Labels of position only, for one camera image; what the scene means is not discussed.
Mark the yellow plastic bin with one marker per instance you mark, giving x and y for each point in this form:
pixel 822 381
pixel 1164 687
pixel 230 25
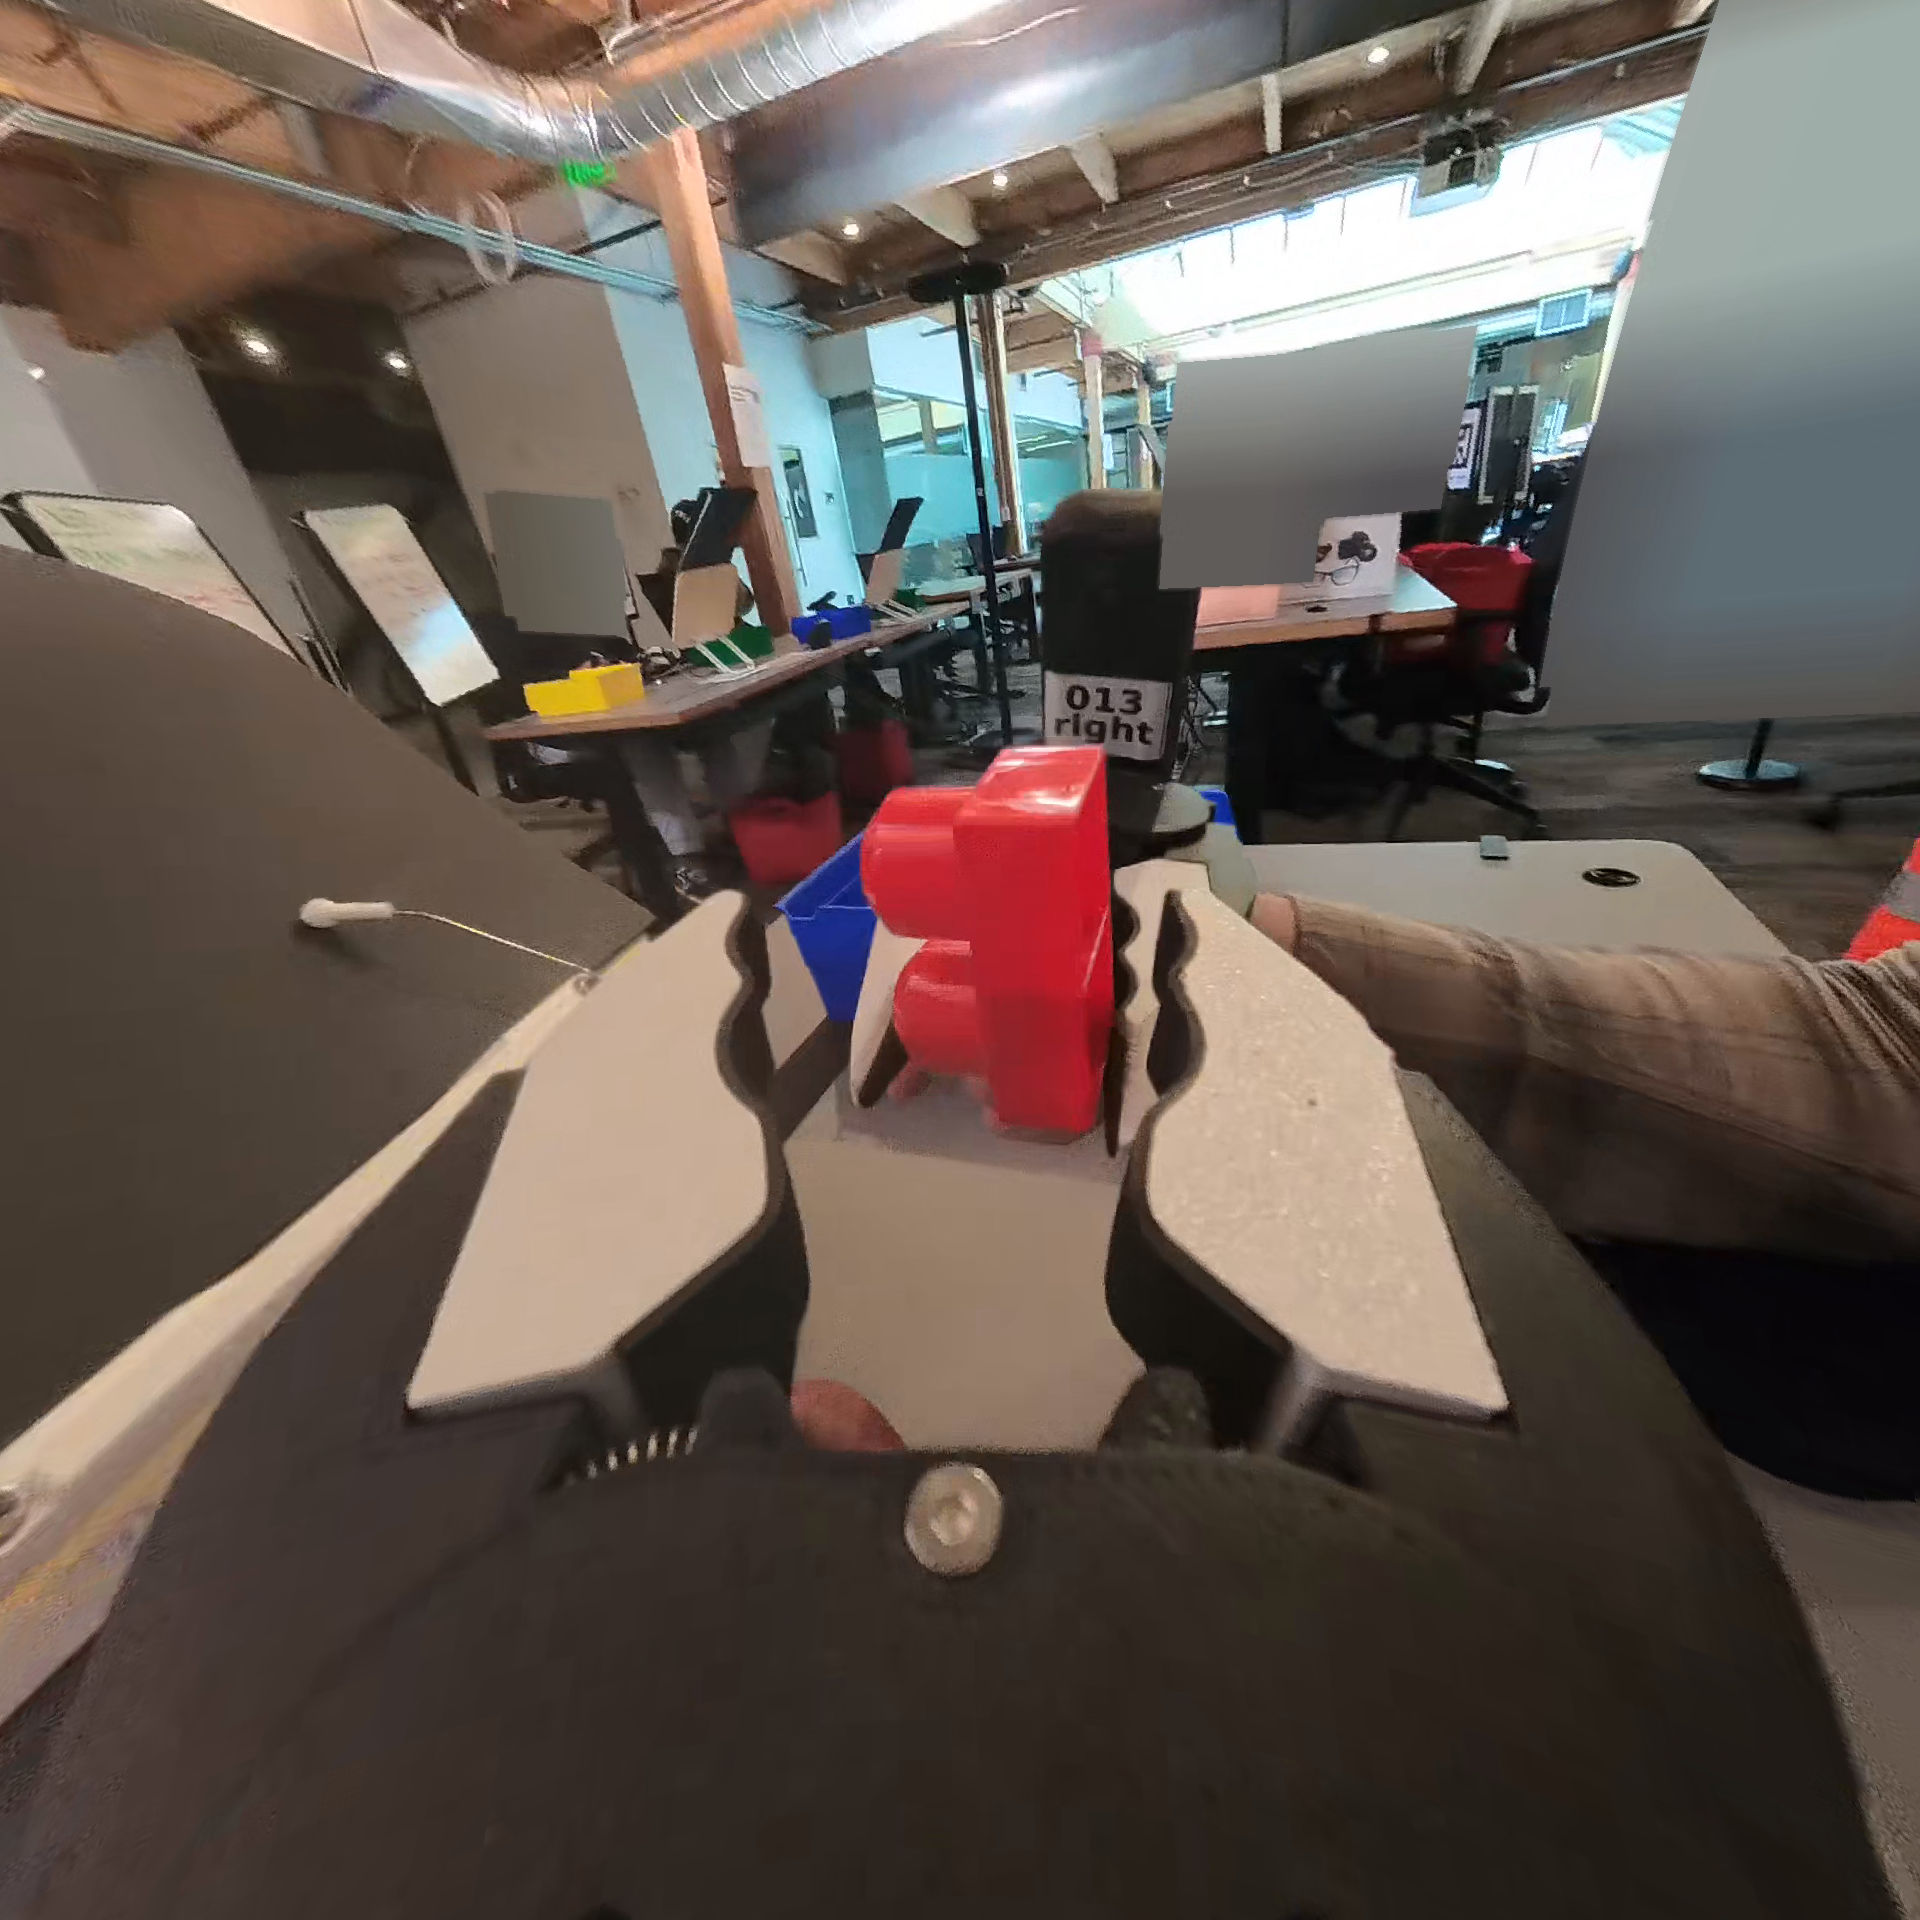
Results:
pixel 586 690

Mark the whiteboard easel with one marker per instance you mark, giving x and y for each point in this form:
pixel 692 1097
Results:
pixel 400 601
pixel 136 557

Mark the silver ceiling duct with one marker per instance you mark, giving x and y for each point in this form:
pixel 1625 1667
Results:
pixel 661 105

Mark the orange traffic cone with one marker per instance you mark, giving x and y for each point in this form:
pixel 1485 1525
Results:
pixel 1892 907

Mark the black swivel chair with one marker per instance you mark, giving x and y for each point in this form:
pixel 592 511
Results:
pixel 1470 586

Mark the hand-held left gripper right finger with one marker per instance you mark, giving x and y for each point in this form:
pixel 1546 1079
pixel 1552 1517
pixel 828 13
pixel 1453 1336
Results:
pixel 1322 1200

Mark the blue plastic bin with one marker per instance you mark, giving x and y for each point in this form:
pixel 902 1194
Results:
pixel 826 931

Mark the red bucket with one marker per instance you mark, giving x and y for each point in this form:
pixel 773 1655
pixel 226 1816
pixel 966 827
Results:
pixel 788 841

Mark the long wooden workbench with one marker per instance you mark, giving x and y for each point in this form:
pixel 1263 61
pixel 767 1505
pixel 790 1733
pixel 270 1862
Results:
pixel 721 685

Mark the black backdrop board stand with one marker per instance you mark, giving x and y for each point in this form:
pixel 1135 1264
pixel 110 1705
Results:
pixel 181 961

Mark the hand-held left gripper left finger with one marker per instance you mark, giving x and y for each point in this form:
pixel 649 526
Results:
pixel 601 1200

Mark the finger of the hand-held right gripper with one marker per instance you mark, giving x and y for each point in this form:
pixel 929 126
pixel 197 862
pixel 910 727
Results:
pixel 874 1037

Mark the red plastic block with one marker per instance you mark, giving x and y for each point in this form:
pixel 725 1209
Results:
pixel 1021 961

